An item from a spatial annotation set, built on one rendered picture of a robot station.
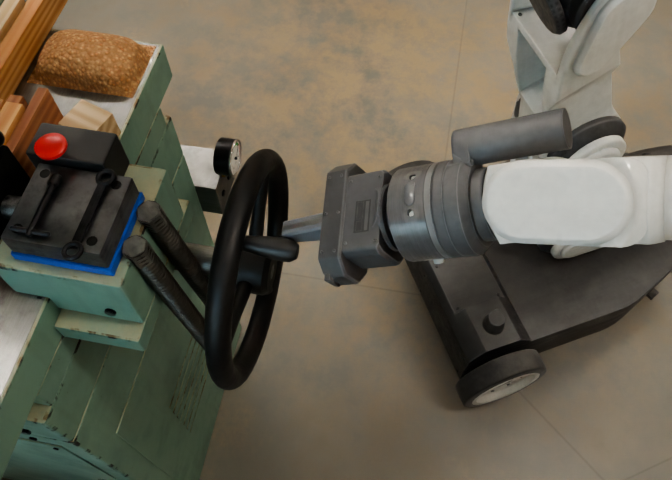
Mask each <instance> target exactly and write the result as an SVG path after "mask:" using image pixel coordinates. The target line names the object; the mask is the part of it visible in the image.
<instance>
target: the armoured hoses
mask: <svg viewBox="0 0 672 480"><path fill-rule="evenodd" d="M136 216H137V220H138V221H139V222H140V224H143V225H145V226H146V228H148V231H150V234H152V236H154V239H155V241H156V242H157V243H158V244H159V246H160V248H162V250H163V251H164V253H165V254H166V255H167V257H168V259H170V261H171V262H172V264H173V265H174V266H175V268H177V270H178V271H179V272H180V274H181V275H182V276H183V278H184V279H185V280H186V282H187V283H188V284H189V286H190V287H191V288H192V290H194V292H195V293H196V294H197V296H198V297H199V299H201V301H202V302H203V304H204V305H206V295H207V286H208V279H209V277H208V276H206V275H204V274H203V273H202V272H203V271H202V270H201V266H200V264H199V262H198V261H197V259H196V258H195V257H194V255H193V253H192V252H191V251H190V249H189V248H188V246H187V245H186V243H185V242H184V240H183V239H182V238H181V236H180V235H179V233H178V232H177V230H176V229H175V227H174V225H173V224H172V222H170V220H169V219H168V217H167V216H166V213H165V211H164V210H163V208H162V207H161V205H160V204H159V203H157V202H156V201H150V200H147V201H146V202H143V203H142V204H141V205H139V206H138V208H137V211H136ZM122 254H123V255H124V256H125V257H126V258H127V259H129V260H130V261H132V263H133V264H134V266H136V269H138V271H139V272H140V274H142V276H143V277H144V279H146V281H147V282H148V283H149V285H150V286H151V287H152V288H153V290H154V291H155V292H156V293H157V294H158V296H159V297H160V298H161V300H163V302H164V303H165V304H166V305H167V307H168V308H169V309H170V310H171V311H172V312H173V314H174V315H175V316H176V317H177V318H178V320H179V321H180V322H181V323H182V324H183V326H184V327H185V328H186V329H187V330H188V331H189V333H190V334H191V335H192V336H193V337H194V339H195V340H196V341H197V342H198V343H199V344H200V346H201V347H202V348H203V349H204V350H205V345H204V320H205V319H204V318H203V317H202V315H201V313H200V312H199V311H198V310H197V308H196V307H195V306H194V304H193V303H192V301H191V300H190V299H189V297H188V296H187V295H186V293H185V292H184V291H183V289H182V288H181V287H180V285H179V284H178V282H177V281H176V280H175V279H174V277H173V276H172V274H171V273H170V272H169V270H168V269H167V267H165V265H164V264H163V262H162V261H161V259H159V257H158V256H157V254H156V253H155V250H154V249H153V248H152V246H151V245H150V243H149V242H148V241H147V240H146V239H145V238H144V237H142V236H139V235H134V236H131V237H128V238H127V239H126V240H125V241H124V243H123V245H122Z"/></svg>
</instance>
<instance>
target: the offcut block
mask: <svg viewBox="0 0 672 480"><path fill-rule="evenodd" d="M58 124H59V125H62V126H69V127H75V128H82V129H88V130H95V131H102V132H108V133H115V134H117V136H119V135H120V134H121V131H120V129H119V127H118V125H117V122H116V120H115V118H114V116H113V114H112V113H110V112H108V111H106V110H104V109H102V108H100V107H98V106H95V105H93V104H91V103H89V102H87V101H85V100H83V99H81V100H80V101H79V102H78V103H77V104H76V105H75V106H74V107H73V108H72V109H71V110H70V111H69V112H68V113H67V114H66V115H65V116H64V117H63V118H62V120H61V121H60V122H59V123H58Z"/></svg>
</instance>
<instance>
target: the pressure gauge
mask: <svg viewBox="0 0 672 480"><path fill-rule="evenodd" d="M237 145H238V151H237ZM241 156H242V146H241V141H240V140H239V139H232V138H225V137H221V138H220V139H219V140H218V141H217V143H216V146H215V150H214V156H213V168H214V171H215V173H216V174H218V175H222V177H225V176H230V177H235V176H236V175H237V173H238V170H239V167H240V163H241ZM235 157H237V160H235V159H234V158H235Z"/></svg>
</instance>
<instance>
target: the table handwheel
mask: <svg viewBox="0 0 672 480"><path fill-rule="evenodd" d="M267 193H268V224H267V236H274V237H283V236H282V228H283V222H285V221H288V207H289V190H288V177H287V171H286V167H285V164H284V161H283V159H282V157H281V156H280V155H279V154H278V153H277V152H276V151H274V150H272V149H261V150H259V151H256V152H255V153H253V154H252V155H251V156H250V157H249V158H248V159H247V161H246V162H245V163H244V165H243V167H242V168H241V170H240V172H239V174H238V176H237V178H236V180H235V182H234V184H233V187H232V189H231V192H230V194H229V197H228V200H227V203H226V206H225V209H224V212H223V215H222V218H221V222H220V226H219V230H218V233H217V238H216V242H215V246H214V247H212V246H206V245H200V244H194V243H188V242H185V243H186V245H187V246H188V248H189V249H190V251H191V252H192V253H193V255H194V257H195V258H196V259H197V261H198V262H199V264H200V266H201V270H202V271H203V272H202V273H203V274H204V275H206V276H209V279H208V286H207V295H206V305H205V320H204V345H205V357H206V364H207V368H208V372H209V374H210V377H211V379H212V381H213V382H214V383H215V384H216V385H217V386H218V387H219V388H221V389H224V390H233V389H236V388H238V387H240V386H241V385H242V384H243V383H244V382H245V381H246V380H247V378H248V377H249V375H250V374H251V372H252V370H253V368H254V366H255V364H256V362H257V360H258V357H259V355H260V353H261V350H262V347H263V344H264V342H265V339H266V335H267V332H268V329H269V325H270V322H271V318H272V314H273V310H274V306H275V302H276V298H277V293H278V288H279V283H280V277H281V272H282V266H283V262H282V261H276V260H272V259H268V258H265V257H261V256H258V255H255V254H252V253H249V252H245V251H242V249H243V245H244V240H245V236H246V232H247V228H248V224H249V221H250V217H251V222H250V229H249V236H263V232H264V220H265V208H266V201H267ZM235 291H236V292H235ZM250 294H257V295H256V299H255V303H254V307H253V310H252V314H251V317H250V321H249V324H248V327H247V330H246V333H245V335H244V338H243V341H242V343H241V346H240V348H239V350H238V352H237V354H236V356H235V357H234V359H233V358H232V341H233V338H234V335H235V333H236V330H237V327H238V324H239V321H240V318H241V316H242V313H243V311H244V308H245V306H246V303H247V301H248V299H249V296H250Z"/></svg>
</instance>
